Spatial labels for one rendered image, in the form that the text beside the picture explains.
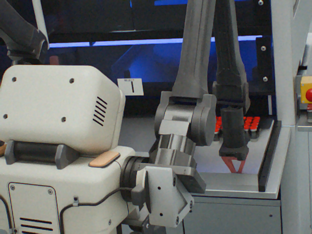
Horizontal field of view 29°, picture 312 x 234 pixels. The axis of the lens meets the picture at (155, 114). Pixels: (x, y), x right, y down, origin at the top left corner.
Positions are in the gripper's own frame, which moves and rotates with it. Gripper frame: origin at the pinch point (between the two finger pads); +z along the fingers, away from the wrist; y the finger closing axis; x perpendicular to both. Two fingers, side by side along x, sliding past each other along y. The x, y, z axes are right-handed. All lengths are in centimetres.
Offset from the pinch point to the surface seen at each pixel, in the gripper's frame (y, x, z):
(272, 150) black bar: 15.7, -7.5, -0.1
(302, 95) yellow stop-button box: 34.9, -14.6, -9.8
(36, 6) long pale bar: 26, 66, -44
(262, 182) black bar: -2.4, -7.2, 0.7
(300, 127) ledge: 36.1, -13.4, 1.6
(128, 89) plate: 35, 42, -13
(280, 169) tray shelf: 8.5, -10.5, 2.3
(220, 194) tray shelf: -4.0, 4.0, 3.9
